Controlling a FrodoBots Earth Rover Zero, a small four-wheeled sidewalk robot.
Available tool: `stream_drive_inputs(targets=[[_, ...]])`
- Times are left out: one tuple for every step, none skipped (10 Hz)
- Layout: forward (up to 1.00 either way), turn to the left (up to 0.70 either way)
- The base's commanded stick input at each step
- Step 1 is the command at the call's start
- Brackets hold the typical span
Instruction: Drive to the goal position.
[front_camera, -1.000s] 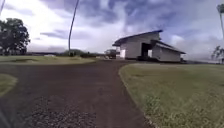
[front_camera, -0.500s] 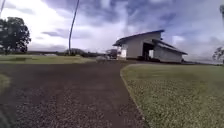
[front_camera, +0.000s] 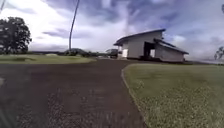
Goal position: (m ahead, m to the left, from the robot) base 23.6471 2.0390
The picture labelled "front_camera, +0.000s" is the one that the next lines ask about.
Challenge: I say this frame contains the vehicle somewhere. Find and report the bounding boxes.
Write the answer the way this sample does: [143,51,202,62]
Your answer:
[105,48,119,59]

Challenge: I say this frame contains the low dark bushes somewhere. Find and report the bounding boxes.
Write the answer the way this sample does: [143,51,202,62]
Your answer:
[63,48,100,58]

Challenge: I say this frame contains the white building with slanted roof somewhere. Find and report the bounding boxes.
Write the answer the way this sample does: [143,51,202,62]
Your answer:
[113,28,190,63]

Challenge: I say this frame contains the dark gravel path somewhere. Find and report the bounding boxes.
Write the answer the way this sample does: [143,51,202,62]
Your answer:
[0,58,149,128]

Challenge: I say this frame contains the tall leaning pole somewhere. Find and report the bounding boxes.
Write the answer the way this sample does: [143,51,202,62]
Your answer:
[68,0,81,52]

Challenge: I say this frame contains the grass lawn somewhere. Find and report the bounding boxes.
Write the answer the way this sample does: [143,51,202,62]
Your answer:
[120,62,224,128]
[0,53,98,65]

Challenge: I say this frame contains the large dark tree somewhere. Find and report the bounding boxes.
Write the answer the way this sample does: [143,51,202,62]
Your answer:
[0,16,33,55]

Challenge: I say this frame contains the small tree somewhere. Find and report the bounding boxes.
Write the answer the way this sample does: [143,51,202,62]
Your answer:
[213,46,224,61]

